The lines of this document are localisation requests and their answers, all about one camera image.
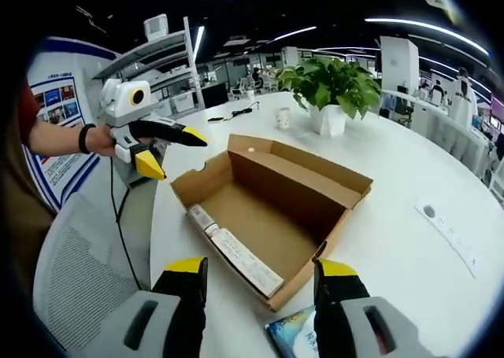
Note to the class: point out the white blue soft item pack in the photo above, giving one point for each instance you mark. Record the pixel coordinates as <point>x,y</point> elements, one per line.
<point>291,332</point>

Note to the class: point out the person's brown clothing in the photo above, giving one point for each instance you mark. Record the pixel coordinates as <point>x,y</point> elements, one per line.
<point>27,224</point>

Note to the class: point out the purple wall screen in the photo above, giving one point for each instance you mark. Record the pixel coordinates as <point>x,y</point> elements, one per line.
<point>498,108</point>

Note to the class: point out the person's red sleeve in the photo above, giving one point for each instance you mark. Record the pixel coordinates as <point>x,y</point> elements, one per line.
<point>28,114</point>

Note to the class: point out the ceiling light strip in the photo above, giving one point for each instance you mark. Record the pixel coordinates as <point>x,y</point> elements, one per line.
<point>199,43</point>
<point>295,33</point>
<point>413,24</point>

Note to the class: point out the long white printed package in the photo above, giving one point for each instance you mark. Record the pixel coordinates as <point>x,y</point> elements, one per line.
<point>236,252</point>

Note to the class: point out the grey mesh office chair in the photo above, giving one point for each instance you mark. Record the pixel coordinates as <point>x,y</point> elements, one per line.
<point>75,263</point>

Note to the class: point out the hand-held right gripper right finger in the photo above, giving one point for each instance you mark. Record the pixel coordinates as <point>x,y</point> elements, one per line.
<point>338,303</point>

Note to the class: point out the blue white wall poster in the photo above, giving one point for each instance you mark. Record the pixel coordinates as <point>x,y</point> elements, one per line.
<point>59,98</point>

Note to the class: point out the black wristband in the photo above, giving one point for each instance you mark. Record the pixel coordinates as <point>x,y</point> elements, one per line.
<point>86,138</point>

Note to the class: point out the white office counter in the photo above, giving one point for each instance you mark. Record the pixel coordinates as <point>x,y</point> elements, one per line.
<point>433,126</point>

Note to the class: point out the green potted plant white pot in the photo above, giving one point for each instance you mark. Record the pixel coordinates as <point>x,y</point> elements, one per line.
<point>330,82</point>

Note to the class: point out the black computer monitor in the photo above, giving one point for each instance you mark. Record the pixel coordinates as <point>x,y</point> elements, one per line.
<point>214,95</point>

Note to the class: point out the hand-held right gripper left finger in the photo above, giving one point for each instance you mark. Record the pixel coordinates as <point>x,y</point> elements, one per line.
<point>181,307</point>

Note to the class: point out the white square pillar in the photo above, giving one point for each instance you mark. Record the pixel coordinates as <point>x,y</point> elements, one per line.
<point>399,63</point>

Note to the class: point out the white vented device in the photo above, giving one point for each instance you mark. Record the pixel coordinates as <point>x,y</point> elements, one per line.
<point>156,27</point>

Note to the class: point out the white storage bin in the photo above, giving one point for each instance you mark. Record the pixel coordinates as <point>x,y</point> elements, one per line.
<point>183,102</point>
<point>162,107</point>

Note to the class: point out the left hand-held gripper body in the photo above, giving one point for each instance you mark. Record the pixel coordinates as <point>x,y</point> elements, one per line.
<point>126,96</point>

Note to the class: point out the small black flat device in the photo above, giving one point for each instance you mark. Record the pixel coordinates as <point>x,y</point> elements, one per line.
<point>215,119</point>

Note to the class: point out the person's left hand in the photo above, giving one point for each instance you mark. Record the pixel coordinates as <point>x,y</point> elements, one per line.
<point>103,141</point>

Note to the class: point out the white paper cup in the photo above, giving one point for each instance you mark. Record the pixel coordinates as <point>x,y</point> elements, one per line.
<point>282,119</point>

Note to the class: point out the grey metal shelf rack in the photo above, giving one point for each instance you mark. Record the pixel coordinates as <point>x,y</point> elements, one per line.
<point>157,53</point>

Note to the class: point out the white table socket panel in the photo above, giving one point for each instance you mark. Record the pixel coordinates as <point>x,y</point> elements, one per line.
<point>445,232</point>

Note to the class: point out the brown cardboard shoe box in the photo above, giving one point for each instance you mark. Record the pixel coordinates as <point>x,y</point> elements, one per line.
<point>252,224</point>

